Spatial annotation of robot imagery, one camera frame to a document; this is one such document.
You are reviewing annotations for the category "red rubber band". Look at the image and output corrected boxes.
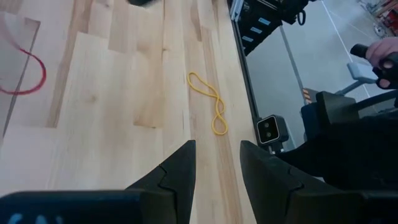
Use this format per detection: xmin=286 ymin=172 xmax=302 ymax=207
xmin=0 ymin=14 xmax=47 ymax=96

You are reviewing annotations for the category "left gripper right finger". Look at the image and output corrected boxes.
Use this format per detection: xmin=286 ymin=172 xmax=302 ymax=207
xmin=239 ymin=140 xmax=398 ymax=224

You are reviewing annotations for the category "black control handle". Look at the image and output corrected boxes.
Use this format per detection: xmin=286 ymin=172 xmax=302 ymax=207
xmin=350 ymin=43 xmax=398 ymax=90

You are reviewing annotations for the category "person's hand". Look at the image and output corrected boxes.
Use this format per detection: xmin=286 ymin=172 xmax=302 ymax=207
xmin=365 ymin=36 xmax=398 ymax=90

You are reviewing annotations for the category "grey metal pole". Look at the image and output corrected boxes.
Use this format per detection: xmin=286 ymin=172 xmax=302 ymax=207
xmin=279 ymin=25 xmax=308 ymax=105

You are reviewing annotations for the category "red background equipment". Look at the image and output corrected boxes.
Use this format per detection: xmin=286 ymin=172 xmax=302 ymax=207
xmin=373 ymin=0 xmax=398 ymax=37

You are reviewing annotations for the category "yellow rubber band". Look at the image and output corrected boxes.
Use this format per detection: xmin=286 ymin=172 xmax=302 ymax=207
xmin=187 ymin=72 xmax=229 ymax=136

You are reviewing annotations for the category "grey chair armrest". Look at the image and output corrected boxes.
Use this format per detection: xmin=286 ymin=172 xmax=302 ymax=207
xmin=335 ymin=61 xmax=379 ymax=96

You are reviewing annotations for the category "black equipment with blue labels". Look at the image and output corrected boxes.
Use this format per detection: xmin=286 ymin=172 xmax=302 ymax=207
xmin=229 ymin=0 xmax=312 ymax=57

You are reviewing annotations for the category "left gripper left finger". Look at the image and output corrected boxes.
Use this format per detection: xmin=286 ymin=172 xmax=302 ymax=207
xmin=0 ymin=139 xmax=197 ymax=224

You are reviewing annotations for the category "black aluminium table frame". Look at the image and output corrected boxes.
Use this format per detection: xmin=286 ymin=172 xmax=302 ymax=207
xmin=228 ymin=0 xmax=264 ymax=147

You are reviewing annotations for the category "table-level camera box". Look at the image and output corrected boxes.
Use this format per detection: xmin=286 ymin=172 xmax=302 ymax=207
xmin=256 ymin=114 xmax=290 ymax=153

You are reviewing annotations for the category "orange striped label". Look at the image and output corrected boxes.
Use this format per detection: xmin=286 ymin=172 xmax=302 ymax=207
xmin=302 ymin=88 xmax=313 ymax=105

